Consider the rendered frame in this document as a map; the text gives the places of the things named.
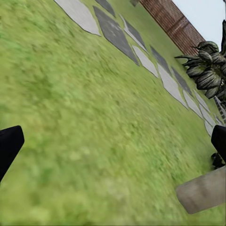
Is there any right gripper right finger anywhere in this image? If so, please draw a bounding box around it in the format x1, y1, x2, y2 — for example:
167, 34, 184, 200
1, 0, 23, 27
211, 124, 226, 163

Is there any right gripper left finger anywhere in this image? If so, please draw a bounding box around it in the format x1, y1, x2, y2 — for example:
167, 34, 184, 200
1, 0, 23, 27
0, 126, 24, 181

